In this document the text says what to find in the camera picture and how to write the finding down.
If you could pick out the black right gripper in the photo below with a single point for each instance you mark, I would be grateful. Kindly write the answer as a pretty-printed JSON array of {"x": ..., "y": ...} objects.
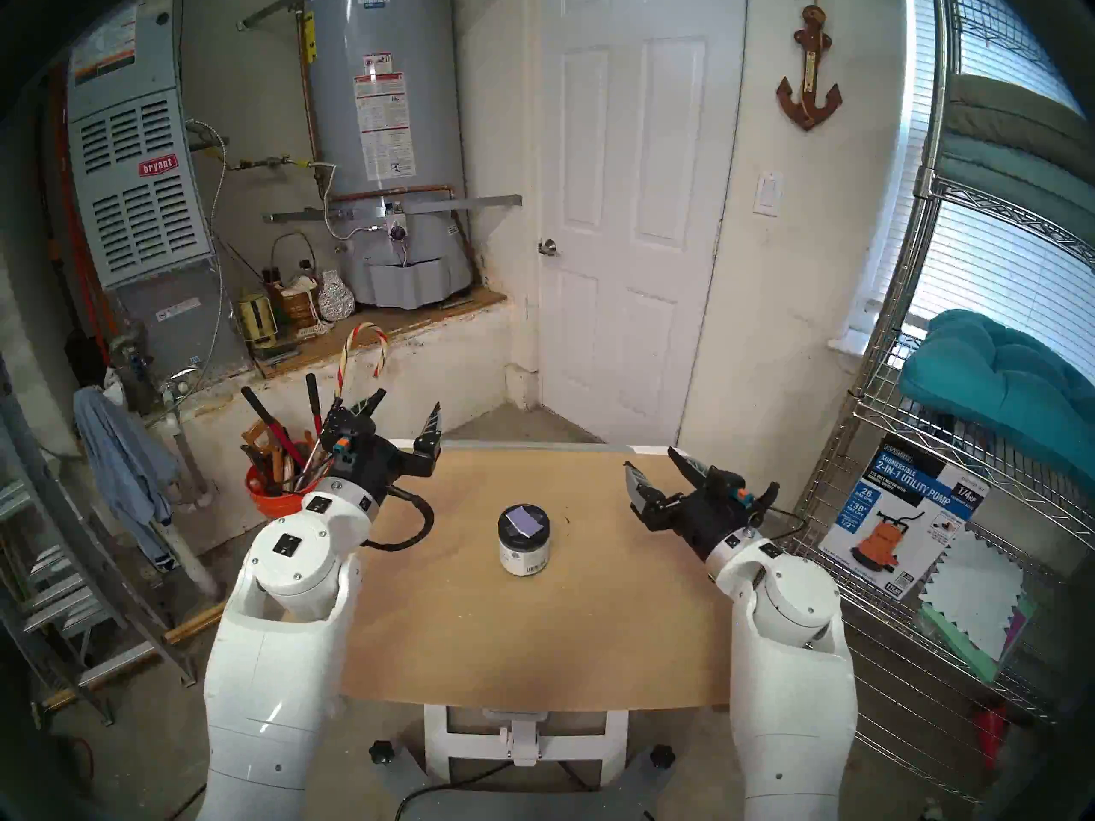
[{"x": 710, "y": 524}]

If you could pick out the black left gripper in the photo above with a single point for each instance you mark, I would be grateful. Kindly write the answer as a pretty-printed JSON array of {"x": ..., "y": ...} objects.
[{"x": 393, "y": 464}]

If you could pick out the white paint jar black lid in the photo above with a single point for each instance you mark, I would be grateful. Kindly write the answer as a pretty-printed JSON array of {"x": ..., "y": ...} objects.
[{"x": 523, "y": 556}]

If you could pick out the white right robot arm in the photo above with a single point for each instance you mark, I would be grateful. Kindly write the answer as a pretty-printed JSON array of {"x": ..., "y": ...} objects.
[{"x": 787, "y": 699}]

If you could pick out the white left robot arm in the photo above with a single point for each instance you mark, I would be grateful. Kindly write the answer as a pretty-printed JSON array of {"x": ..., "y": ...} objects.
[{"x": 274, "y": 657}]

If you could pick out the red white candy cane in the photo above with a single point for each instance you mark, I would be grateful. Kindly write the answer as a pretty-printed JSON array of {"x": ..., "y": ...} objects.
[{"x": 346, "y": 366}]

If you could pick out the orange plastic bucket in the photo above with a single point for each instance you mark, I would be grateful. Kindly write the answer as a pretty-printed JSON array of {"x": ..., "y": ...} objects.
[{"x": 274, "y": 505}]

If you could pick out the crumpled aluminium foil lump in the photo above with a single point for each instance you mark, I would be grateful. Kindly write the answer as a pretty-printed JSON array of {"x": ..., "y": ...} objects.
[{"x": 335, "y": 299}]

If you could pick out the yellow plastic jug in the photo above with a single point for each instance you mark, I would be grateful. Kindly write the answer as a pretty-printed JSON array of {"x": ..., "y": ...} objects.
[{"x": 257, "y": 319}]

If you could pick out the white panel door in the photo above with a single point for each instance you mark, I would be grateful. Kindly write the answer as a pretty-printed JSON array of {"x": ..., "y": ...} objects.
[{"x": 650, "y": 315}]

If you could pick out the utility pump cardboard box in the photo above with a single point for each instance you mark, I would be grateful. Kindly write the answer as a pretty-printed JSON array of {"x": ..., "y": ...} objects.
[{"x": 898, "y": 528}]

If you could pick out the white window sill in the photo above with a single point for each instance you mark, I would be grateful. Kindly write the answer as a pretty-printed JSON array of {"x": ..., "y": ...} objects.
[{"x": 851, "y": 345}]

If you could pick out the long wooden stick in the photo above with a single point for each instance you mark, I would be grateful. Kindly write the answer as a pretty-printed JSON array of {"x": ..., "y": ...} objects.
[{"x": 197, "y": 623}]

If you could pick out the blue hanging cloth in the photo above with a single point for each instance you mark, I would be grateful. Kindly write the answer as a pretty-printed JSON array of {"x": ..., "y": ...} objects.
[{"x": 120, "y": 469}]

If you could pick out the white zigzag foam mat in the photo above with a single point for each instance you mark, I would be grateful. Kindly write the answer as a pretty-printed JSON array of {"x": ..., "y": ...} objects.
[{"x": 975, "y": 588}]

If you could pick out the green foam mat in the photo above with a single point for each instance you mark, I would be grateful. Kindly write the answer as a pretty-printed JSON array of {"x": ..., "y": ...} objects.
[{"x": 958, "y": 644}]

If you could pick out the grey Bryant furnace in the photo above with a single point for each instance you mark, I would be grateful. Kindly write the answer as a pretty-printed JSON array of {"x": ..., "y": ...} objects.
[{"x": 141, "y": 221}]

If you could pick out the grey water heater tank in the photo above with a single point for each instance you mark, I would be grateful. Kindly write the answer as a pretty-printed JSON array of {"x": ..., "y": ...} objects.
[{"x": 419, "y": 101}]

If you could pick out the teal tufted cushion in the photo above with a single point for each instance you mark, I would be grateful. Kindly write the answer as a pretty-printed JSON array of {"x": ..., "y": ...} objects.
[{"x": 992, "y": 383}]

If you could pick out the aluminium ladder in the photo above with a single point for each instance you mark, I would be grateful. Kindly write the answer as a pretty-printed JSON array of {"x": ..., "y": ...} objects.
[{"x": 43, "y": 528}]

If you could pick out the white window blinds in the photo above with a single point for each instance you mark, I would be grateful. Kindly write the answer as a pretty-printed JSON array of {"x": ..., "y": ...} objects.
[{"x": 984, "y": 272}]

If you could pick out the red bottle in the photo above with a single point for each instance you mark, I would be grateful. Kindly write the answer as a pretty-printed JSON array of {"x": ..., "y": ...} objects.
[{"x": 991, "y": 734}]

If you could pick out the dark green cushion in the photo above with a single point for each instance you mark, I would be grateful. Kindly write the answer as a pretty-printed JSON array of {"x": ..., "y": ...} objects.
[{"x": 1001, "y": 178}]

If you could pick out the olive green cushion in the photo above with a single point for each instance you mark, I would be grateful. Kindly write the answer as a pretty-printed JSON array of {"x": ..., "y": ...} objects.
[{"x": 1009, "y": 114}]

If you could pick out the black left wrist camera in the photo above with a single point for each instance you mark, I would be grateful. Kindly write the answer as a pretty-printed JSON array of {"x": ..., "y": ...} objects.
[{"x": 366, "y": 441}]

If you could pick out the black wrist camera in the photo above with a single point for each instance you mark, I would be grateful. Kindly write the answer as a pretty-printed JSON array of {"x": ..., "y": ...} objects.
[
  {"x": 729, "y": 490},
  {"x": 366, "y": 441}
]

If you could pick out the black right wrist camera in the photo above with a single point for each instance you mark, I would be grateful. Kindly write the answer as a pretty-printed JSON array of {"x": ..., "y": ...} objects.
[{"x": 729, "y": 490}]

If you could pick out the white light switch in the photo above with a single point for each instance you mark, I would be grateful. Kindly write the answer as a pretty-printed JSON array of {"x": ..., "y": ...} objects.
[{"x": 767, "y": 194}]

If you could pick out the brown anchor wall decoration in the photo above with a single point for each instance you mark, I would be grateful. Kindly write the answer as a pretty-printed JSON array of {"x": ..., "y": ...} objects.
[{"x": 807, "y": 105}]

